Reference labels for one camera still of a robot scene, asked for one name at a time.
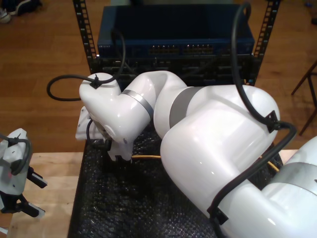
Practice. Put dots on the white sneaker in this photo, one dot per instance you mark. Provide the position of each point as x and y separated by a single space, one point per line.
5 16

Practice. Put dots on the black rack frame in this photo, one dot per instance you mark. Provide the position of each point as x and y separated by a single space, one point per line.
83 24

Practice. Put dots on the black textured mat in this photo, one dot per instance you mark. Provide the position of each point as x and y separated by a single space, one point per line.
123 203

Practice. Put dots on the small blue object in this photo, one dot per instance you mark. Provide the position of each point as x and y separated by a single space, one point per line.
308 4

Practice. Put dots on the small white object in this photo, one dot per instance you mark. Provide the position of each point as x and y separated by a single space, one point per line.
3 226

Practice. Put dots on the blue network switch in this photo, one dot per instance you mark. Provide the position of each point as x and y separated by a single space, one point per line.
173 24

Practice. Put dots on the dark shoes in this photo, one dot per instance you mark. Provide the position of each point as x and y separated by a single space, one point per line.
24 6

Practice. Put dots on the black server unit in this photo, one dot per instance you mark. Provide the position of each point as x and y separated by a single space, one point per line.
198 67

